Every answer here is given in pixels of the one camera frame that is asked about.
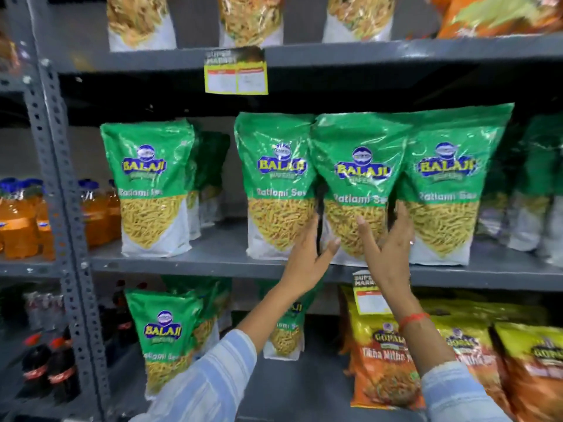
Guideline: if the person's right hand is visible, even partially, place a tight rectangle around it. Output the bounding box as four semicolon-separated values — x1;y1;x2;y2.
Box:
355;200;417;302

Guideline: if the person's left hand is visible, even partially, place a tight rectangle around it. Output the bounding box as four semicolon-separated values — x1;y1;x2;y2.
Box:
281;213;342;300

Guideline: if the green snack packet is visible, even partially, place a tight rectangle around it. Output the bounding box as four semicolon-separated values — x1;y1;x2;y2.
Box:
164;276;234;353
309;111;413;268
125;289;204;401
258;279;324;362

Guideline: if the person's right forearm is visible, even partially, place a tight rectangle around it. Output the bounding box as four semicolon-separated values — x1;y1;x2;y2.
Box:
381;285;513;422

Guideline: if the person's left forearm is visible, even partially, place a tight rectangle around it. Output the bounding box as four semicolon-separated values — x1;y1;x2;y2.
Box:
130;277;311;422

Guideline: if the yellow shelf price tag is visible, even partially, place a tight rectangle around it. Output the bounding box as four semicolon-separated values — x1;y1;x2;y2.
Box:
204;46;269;96
352;270;393;316

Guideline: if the grey metal shelf rack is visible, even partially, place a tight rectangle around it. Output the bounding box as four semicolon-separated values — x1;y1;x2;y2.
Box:
0;0;563;422

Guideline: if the yellow and orange snack packet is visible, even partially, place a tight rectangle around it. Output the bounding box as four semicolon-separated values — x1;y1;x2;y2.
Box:
347;302;426;411
432;315;513;416
494;322;563;422

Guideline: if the row of green packets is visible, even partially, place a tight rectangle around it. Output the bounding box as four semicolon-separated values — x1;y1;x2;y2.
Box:
100;103;563;269

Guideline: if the dark cola bottle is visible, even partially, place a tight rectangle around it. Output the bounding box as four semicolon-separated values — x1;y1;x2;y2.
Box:
48;326;82;404
19;333;54;399
111;279;148;350

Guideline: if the orange soda bottle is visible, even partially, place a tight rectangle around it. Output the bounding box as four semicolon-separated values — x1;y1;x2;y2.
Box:
106;179;122;243
23;178;56;261
78;178;111;249
0;178;40;261

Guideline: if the white-bottomed noodle snack packet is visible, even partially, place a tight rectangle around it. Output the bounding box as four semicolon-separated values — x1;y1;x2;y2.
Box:
322;0;395;43
106;0;177;52
217;0;285;49

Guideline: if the red thread bracelet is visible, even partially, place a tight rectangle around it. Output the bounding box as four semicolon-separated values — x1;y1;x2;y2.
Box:
398;312;430;333

